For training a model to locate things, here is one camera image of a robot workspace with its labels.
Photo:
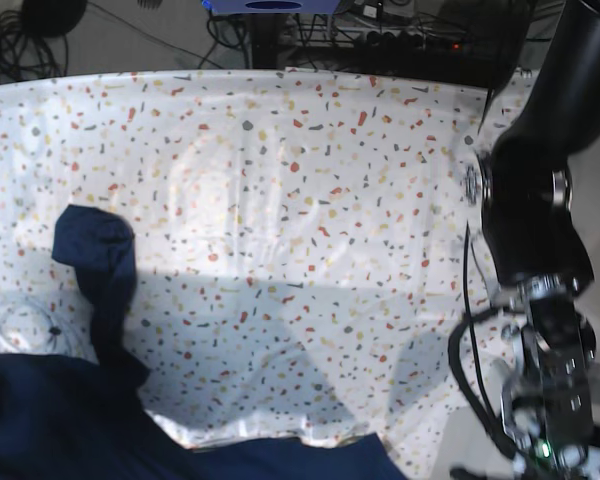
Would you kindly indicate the dark blue t-shirt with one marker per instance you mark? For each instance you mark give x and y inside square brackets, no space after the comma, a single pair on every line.
[63,417]

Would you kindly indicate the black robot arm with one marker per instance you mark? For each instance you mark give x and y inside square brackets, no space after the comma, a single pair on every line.
[544,423]

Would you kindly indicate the terrazzo patterned table cloth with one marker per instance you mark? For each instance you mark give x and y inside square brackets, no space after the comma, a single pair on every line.
[303,243]

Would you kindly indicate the black power strip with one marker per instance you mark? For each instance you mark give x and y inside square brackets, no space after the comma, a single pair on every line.
[402,39]

